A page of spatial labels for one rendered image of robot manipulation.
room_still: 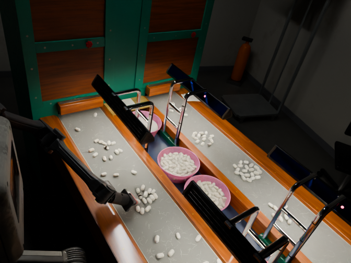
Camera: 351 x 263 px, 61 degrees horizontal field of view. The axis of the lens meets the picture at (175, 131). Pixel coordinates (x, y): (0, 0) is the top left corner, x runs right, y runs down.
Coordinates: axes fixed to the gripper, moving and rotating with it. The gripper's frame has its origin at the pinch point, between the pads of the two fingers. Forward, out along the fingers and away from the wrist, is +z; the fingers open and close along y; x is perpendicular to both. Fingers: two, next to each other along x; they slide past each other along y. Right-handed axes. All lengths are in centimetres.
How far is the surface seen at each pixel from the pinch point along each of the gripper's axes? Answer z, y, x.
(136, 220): -2.4, -9.0, 4.3
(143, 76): 29, 89, -49
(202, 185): 34.3, -5.0, -25.2
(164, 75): 47, 90, -60
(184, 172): 29.3, 7.2, -23.4
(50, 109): -15, 89, 6
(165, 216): 8.6, -13.6, -5.2
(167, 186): 15.2, 1.3, -14.2
